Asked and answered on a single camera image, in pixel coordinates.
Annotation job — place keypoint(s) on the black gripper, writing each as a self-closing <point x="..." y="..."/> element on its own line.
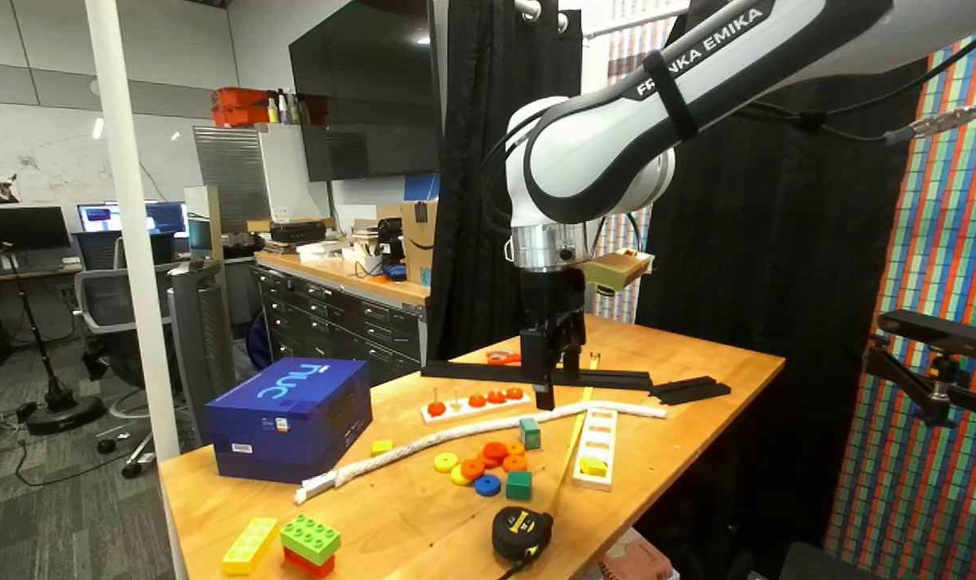
<point x="553" y="311"/>

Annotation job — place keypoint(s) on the white Franka Emika robot arm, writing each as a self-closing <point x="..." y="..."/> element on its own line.
<point x="602" y="141"/>

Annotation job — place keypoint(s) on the green cube block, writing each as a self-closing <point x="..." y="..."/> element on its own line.
<point x="519" y="486"/>
<point x="529" y="433"/>

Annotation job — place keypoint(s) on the white peg board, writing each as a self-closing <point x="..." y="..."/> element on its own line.
<point x="458" y="411"/>

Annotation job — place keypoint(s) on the small yellow green block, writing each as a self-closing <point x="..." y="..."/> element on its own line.
<point x="381" y="445"/>

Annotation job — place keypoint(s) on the orange peg disc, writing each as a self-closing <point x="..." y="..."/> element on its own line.
<point x="497" y="399"/>
<point x="435" y="408"/>
<point x="475" y="401"/>
<point x="513" y="395"/>

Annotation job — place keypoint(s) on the long black bar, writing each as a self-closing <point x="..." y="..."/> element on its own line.
<point x="475" y="373"/>

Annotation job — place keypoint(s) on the orange round disc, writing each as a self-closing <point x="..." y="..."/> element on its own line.
<point x="472" y="470"/>
<point x="515" y="462"/>
<point x="493" y="451"/>

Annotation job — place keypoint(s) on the blue round disc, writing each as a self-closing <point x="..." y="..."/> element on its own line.
<point x="486" y="486"/>

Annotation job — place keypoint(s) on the yellow round disc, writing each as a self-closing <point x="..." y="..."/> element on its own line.
<point x="444" y="462"/>
<point x="458" y="474"/>

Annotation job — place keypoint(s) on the long white strip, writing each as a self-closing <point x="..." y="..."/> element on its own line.
<point x="423" y="448"/>

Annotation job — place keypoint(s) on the short black flat piece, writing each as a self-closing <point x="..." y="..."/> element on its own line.
<point x="691" y="389"/>

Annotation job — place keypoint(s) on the black yellow tape measure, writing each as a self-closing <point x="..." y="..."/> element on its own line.
<point x="524" y="534"/>

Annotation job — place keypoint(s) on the red box under table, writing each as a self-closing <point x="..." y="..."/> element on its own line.
<point x="636" y="560"/>

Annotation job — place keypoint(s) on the brown cardboard box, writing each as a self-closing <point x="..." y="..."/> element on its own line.
<point x="419" y="240"/>

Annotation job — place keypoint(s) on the black curtain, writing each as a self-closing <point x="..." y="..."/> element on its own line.
<point x="475" y="196"/>

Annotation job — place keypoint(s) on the black drawer cabinet wood top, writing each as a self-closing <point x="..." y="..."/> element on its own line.
<point x="335" y="311"/>

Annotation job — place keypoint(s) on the blue cardboard box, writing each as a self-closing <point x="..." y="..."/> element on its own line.
<point x="289" y="417"/>

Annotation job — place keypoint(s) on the black hanging cloth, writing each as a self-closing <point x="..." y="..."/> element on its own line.
<point x="765" y="236"/>

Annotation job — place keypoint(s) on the green toy brick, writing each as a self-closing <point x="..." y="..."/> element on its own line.
<point x="309" y="535"/>

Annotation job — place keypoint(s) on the red toy brick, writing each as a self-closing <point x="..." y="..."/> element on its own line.
<point x="308" y="566"/>

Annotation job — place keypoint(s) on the yellow toy brick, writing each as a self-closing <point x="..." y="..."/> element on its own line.
<point x="250" y="547"/>

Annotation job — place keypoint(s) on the small lit computer monitor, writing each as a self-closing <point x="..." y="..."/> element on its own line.
<point x="167" y="216"/>
<point x="99" y="216"/>

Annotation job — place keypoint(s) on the red tool case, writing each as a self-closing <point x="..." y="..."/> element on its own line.
<point x="238" y="109"/>

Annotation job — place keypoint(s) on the white vertical pole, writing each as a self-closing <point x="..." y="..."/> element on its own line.
<point x="134" y="228"/>

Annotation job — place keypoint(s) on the grey office chair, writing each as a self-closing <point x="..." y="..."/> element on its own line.
<point x="103" y="311"/>

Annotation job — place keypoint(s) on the black floor stand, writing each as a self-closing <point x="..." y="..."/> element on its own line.
<point x="57" y="404"/>

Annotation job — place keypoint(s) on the dark computer monitor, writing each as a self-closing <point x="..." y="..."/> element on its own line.
<point x="21" y="229"/>

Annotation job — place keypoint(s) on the olive yellow wrist camera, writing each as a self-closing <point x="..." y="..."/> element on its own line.
<point x="618" y="271"/>

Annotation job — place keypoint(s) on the large black wall screen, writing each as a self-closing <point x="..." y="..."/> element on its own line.
<point x="369" y="85"/>

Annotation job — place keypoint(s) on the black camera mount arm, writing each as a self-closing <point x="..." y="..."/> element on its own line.
<point x="931" y="366"/>

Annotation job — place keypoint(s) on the multicolour woven wall panel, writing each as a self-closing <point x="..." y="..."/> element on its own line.
<point x="939" y="245"/>

